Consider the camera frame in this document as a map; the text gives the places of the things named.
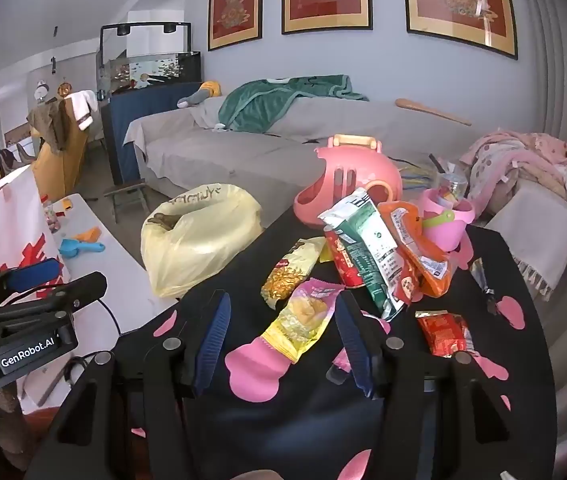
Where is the pink plastic toy basket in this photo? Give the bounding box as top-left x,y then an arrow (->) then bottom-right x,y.
293,134 -> 404,226

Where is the wooden back scratcher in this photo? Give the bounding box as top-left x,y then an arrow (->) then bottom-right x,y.
395,98 -> 473,127

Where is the clear jar red lid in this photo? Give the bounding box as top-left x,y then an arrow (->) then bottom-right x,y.
41,199 -> 63,233

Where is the pink patterned blanket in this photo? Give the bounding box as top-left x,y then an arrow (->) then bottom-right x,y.
463,130 -> 567,241

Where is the small wooden stool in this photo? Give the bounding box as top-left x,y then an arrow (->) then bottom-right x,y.
104,180 -> 152,223

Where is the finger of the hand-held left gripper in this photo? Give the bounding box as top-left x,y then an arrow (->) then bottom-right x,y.
0,257 -> 67,311
0,271 -> 109,333

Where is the white fringed blanket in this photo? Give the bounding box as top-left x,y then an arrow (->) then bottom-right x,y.
483,180 -> 567,303

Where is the yellow cord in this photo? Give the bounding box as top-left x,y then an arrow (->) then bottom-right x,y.
399,161 -> 434,186

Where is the blue cord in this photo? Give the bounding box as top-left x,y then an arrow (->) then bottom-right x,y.
399,165 -> 437,189

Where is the pink toy cup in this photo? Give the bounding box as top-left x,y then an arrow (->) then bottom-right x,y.
416,187 -> 477,253

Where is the grey covered sofa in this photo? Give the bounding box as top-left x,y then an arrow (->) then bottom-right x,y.
124,80 -> 539,233

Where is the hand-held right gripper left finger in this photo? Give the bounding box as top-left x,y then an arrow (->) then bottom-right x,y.
24,290 -> 233,480

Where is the brown leather item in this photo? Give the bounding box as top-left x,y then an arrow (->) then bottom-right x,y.
0,142 -> 32,176

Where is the green white milk pouch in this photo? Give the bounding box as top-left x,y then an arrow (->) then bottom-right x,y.
317,187 -> 409,322

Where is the grey orange plush toy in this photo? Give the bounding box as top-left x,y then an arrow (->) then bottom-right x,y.
178,81 -> 224,109

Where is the small silver wrapper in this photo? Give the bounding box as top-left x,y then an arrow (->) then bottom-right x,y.
471,257 -> 498,313

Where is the dark blue cabinet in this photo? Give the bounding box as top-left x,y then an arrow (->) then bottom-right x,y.
101,81 -> 204,186

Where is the red gold framed figure picture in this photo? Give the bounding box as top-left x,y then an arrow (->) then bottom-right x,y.
401,0 -> 519,61
208,0 -> 264,52

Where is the red patterned snack packet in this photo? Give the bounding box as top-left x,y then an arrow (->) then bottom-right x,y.
323,225 -> 365,288

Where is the small red foil packet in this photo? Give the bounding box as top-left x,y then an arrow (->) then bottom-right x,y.
415,310 -> 475,358

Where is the green blanket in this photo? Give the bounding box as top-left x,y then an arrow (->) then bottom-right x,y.
218,75 -> 369,133

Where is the pink yellow snack packet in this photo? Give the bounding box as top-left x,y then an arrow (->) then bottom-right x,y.
262,277 -> 344,365

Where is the blue toy scoop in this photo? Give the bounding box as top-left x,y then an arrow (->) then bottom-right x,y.
58,239 -> 106,259

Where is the white low table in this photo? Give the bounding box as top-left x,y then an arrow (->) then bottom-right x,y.
18,192 -> 179,411

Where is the golden snack packet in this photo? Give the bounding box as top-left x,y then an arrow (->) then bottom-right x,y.
261,237 -> 327,311

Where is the orange snack packet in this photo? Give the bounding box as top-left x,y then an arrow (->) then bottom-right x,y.
378,200 -> 451,303

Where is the yellow plastic bag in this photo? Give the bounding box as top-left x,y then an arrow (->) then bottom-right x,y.
141,182 -> 264,300

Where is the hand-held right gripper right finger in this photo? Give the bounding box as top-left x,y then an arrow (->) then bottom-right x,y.
333,290 -> 559,480

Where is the black cable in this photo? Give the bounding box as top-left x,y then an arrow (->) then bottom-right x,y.
66,299 -> 125,391

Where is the white towel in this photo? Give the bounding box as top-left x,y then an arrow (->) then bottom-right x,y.
66,89 -> 99,131

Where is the yellow armchair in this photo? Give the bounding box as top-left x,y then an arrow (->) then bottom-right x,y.
28,92 -> 97,201

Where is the glass fish tank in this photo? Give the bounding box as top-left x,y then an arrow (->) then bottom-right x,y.
96,22 -> 203,101

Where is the brown garment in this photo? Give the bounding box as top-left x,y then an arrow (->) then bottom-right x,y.
27,97 -> 72,153

